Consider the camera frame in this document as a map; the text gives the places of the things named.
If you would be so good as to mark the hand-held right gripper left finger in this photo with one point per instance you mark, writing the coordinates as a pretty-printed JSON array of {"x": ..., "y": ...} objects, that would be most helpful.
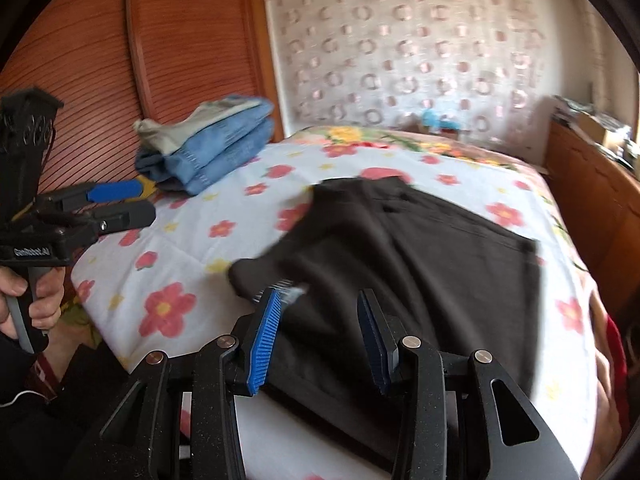
[{"x": 262, "y": 342}]

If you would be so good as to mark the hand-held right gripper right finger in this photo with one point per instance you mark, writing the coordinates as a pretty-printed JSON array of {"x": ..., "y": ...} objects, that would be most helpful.
[{"x": 376, "y": 347}]

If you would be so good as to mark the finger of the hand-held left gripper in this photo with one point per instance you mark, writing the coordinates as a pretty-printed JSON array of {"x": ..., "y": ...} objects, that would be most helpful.
[
  {"x": 130, "y": 214},
  {"x": 115, "y": 191}
]

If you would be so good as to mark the black pants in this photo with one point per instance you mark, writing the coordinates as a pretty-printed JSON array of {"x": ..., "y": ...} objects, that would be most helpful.
[{"x": 425, "y": 270}]

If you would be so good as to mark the person's left hand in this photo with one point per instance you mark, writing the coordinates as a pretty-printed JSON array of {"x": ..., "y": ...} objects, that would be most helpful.
[{"x": 45, "y": 300}]

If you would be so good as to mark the white floral bed sheet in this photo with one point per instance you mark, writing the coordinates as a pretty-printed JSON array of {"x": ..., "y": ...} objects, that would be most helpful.
[{"x": 200, "y": 240}]

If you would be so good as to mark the folded blue jeans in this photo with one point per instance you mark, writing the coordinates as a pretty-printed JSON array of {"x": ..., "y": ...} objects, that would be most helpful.
[{"x": 215, "y": 150}]

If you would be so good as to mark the wooden slatted wardrobe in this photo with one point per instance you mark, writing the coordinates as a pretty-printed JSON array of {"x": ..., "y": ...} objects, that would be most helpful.
[{"x": 90, "y": 60}]

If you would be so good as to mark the person's dark clothing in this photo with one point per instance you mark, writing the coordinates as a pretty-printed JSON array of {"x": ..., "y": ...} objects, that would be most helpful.
[{"x": 45, "y": 435}]

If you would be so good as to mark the cardboard box with blue item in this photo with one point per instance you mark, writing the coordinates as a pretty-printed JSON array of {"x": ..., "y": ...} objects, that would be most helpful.
[{"x": 435, "y": 122}]

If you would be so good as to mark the red cloth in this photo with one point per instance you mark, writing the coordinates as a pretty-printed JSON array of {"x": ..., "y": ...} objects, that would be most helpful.
[{"x": 617, "y": 355}]

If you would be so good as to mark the wooden cabinet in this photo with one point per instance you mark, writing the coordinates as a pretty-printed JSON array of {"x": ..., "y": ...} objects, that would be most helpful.
[{"x": 590, "y": 200}]

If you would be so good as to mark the sheer curtain with pink rings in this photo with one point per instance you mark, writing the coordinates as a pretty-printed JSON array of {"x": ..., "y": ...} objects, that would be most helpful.
[{"x": 410, "y": 50}]

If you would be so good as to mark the clutter of papers and boxes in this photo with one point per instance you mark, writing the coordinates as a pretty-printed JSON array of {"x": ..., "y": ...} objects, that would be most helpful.
[{"x": 600, "y": 120}]

